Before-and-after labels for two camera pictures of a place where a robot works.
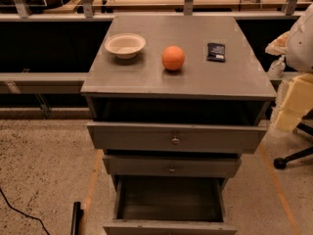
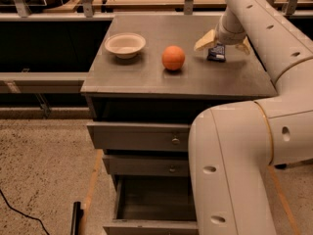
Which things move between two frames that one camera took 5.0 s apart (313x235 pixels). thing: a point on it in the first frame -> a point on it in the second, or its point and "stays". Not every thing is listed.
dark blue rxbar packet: [216, 52] stays
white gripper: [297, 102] -> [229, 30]
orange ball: [173, 58] stays
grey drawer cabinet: [176, 101] stays
